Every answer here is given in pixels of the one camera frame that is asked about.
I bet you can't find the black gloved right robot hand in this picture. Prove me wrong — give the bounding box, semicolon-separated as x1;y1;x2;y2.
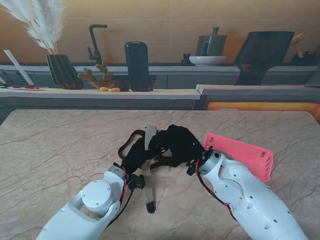
149;124;207;169

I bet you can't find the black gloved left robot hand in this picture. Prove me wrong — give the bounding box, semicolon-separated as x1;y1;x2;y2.
121;136;156;174

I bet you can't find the dark brown woven belt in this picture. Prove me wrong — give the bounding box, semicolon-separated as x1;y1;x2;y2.
117;129;176;173

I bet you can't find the pink plastic storage basket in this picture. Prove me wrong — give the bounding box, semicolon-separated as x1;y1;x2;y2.
202;133;274;183

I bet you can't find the grey kitchen counter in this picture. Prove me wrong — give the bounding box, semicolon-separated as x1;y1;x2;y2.
0;61;320;118

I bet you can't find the small black holder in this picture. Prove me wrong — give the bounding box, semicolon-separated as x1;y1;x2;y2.
181;52;195;66

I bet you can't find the white ceramic bowl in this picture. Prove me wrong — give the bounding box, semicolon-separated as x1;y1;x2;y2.
188;55;228;67

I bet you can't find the dark blue rounded container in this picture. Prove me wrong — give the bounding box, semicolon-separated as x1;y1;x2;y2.
124;41;150;88

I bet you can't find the yellow brown cactus plant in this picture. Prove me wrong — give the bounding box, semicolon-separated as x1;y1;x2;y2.
76;61;116;90

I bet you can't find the grey lidded jar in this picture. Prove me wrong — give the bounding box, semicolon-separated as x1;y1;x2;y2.
195;26;228;57

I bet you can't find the dark ribbed vase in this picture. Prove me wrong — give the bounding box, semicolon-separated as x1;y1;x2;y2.
46;54;85;90

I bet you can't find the dark angled range hood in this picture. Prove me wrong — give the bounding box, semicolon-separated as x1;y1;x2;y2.
233;31;295;86

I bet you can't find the black kitchen faucet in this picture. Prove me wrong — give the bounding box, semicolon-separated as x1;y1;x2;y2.
87;24;108;65

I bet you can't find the plate with red slices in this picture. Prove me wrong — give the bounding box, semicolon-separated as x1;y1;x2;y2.
7;84;45;91

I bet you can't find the white leaning board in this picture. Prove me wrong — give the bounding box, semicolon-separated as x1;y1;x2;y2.
3;49;35;86

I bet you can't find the dark utensil holder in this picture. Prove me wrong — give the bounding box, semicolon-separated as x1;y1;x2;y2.
291;51;318;66

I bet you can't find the yellow kitchen utensil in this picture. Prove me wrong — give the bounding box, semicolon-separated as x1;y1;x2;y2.
289;31;306;58

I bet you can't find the white pampas grass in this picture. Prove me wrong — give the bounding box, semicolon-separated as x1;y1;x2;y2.
0;0;65;55

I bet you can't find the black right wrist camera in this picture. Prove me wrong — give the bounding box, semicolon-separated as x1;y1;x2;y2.
186;162;200;176

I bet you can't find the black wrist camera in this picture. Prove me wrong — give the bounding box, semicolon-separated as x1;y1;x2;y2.
186;162;200;176
127;174;146;190

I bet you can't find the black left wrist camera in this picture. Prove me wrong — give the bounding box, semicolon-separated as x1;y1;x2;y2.
127;174;146;190

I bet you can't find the red black left arm cable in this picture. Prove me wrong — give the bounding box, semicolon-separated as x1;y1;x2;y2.
104;164;135;232

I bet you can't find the red black arm cable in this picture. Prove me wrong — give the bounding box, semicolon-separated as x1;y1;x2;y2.
104;164;135;232
196;159;240;223

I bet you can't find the red black right arm cable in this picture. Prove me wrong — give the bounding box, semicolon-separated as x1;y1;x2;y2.
196;159;240;223

